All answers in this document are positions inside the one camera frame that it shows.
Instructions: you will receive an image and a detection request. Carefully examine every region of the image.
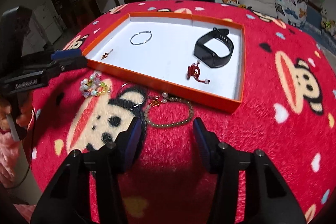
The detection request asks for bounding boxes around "right butterfly print pillow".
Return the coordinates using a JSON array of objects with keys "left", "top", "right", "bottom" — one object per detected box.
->
[{"left": 275, "top": 0, "right": 307, "bottom": 28}]

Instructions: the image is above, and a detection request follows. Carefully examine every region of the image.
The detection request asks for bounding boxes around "black smart watch band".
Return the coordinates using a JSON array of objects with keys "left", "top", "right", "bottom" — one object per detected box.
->
[{"left": 194, "top": 27, "right": 234, "bottom": 68}]

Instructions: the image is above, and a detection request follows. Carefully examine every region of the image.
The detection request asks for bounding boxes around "white refrigerator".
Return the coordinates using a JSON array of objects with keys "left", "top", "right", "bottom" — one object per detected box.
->
[{"left": 33, "top": 2, "right": 62, "bottom": 45}]

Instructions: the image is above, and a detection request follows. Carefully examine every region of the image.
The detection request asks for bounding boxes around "green jade bead bracelet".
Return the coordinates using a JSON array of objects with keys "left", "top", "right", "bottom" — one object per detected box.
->
[{"left": 142, "top": 91, "right": 195, "bottom": 129}]

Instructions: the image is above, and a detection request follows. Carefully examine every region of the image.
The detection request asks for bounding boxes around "person's left hand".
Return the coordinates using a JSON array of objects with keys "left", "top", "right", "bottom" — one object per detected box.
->
[{"left": 1, "top": 92, "right": 36, "bottom": 146}]

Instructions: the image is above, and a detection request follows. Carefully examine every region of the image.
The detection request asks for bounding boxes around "stuffed toys pile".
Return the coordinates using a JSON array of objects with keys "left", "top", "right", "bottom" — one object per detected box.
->
[{"left": 321, "top": 7, "right": 335, "bottom": 39}]

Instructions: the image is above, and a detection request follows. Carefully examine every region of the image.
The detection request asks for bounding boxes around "orange shallow tray box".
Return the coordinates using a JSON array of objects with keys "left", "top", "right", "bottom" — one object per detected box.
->
[{"left": 83, "top": 12, "right": 246, "bottom": 113}]

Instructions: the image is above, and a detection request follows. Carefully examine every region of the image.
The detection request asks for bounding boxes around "red knotted cord charm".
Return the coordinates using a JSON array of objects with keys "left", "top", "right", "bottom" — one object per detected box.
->
[{"left": 186, "top": 60, "right": 210, "bottom": 84}]

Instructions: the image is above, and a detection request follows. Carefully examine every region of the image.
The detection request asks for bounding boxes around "colourful bead bracelet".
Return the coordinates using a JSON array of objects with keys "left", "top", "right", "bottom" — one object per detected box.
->
[{"left": 79, "top": 72, "right": 111, "bottom": 98}]

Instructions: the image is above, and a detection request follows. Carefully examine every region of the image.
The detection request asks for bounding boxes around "red monkey print blanket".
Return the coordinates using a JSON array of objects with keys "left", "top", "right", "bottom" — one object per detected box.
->
[{"left": 31, "top": 1, "right": 335, "bottom": 220}]

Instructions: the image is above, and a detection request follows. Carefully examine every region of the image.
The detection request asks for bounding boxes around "small gold chain charm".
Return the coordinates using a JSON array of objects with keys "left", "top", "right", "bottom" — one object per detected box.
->
[{"left": 101, "top": 49, "right": 113, "bottom": 60}]

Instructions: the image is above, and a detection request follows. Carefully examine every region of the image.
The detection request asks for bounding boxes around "silver hoop earring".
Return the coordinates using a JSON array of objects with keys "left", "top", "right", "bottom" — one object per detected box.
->
[
  {"left": 130, "top": 31, "right": 152, "bottom": 46},
  {"left": 116, "top": 83, "right": 147, "bottom": 110}
]

